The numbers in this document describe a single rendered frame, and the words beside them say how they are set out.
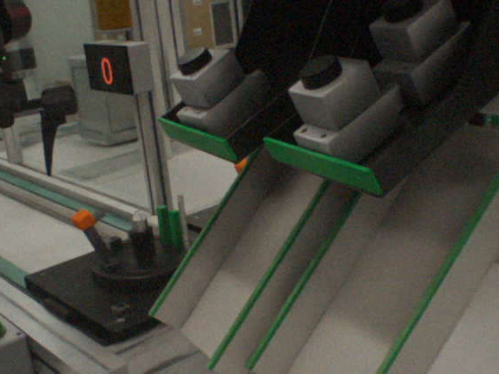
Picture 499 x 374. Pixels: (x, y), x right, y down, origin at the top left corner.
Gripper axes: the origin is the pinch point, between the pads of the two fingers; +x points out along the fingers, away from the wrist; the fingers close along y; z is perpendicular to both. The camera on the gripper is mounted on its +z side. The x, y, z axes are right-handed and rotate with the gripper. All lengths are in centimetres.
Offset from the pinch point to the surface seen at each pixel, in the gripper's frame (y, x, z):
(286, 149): 23.4, -4.9, 38.1
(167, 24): 40, 0, -128
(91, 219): 7.9, 8.6, 4.0
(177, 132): 17.3, -4.7, 25.0
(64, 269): 2.8, 17.8, -5.2
